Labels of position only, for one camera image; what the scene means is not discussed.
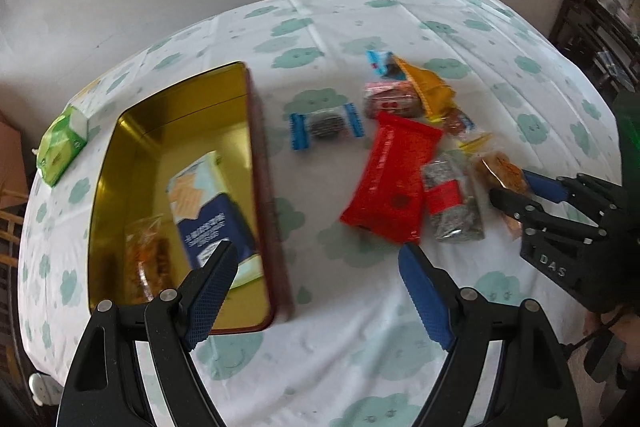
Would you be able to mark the cloud-printed white tablecloth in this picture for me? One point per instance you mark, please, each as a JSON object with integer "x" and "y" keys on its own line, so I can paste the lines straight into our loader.
{"x": 320, "y": 32}

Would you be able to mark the green tissue box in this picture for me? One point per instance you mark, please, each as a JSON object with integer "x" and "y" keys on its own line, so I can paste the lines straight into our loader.
{"x": 60, "y": 147}

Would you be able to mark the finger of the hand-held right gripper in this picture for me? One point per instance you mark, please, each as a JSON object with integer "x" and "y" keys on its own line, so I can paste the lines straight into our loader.
{"x": 547, "y": 188}
{"x": 515, "y": 204}

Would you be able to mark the small blue cookie packet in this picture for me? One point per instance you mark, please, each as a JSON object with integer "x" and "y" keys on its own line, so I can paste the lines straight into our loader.
{"x": 380, "y": 63}

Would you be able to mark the blue cracker box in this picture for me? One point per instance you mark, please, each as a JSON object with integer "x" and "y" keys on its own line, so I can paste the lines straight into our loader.
{"x": 210, "y": 217}

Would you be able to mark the cardboard box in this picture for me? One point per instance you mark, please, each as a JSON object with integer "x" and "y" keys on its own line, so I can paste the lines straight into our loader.
{"x": 10, "y": 157}

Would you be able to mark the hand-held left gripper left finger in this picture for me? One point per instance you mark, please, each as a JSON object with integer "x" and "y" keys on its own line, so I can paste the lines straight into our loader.
{"x": 212, "y": 292}

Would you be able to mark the clear orange snack packet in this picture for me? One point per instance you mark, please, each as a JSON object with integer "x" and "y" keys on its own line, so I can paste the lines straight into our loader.
{"x": 145, "y": 257}

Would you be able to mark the grey packet with red label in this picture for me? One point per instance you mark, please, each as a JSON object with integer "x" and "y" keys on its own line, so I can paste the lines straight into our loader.
{"x": 447, "y": 197}

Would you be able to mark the yellow-orange snack packet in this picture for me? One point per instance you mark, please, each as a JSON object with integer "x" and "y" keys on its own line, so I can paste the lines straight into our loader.
{"x": 430, "y": 87}

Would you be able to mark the large red snack packet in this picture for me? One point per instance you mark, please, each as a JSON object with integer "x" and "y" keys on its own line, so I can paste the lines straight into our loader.
{"x": 390, "y": 177}

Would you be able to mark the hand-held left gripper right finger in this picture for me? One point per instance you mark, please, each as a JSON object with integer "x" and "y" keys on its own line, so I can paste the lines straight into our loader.
{"x": 425, "y": 292}

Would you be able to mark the wooden chair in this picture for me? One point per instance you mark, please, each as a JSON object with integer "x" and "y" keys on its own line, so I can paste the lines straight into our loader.
{"x": 10, "y": 219}

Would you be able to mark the dark green cloth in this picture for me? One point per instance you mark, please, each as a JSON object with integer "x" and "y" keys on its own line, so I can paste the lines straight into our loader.
{"x": 627, "y": 122}

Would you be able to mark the white plastic object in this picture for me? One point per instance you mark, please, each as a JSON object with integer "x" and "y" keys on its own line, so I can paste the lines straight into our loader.
{"x": 45, "y": 389}

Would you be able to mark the small clear candy packet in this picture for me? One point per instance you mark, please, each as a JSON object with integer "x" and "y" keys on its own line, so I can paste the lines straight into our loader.
{"x": 456, "y": 123}

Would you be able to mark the dark wooden shelf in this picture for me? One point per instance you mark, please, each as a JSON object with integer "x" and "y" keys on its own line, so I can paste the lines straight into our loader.
{"x": 575, "y": 22}

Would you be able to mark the pink printed snack packet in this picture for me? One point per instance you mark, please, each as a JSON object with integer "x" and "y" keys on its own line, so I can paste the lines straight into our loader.
{"x": 392, "y": 99}

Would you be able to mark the gold and brown tin box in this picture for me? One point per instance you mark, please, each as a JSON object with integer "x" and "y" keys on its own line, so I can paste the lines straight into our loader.
{"x": 150, "y": 132}

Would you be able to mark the clear fried twist packet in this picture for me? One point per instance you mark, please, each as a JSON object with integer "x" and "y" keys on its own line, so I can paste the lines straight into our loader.
{"x": 505, "y": 172}

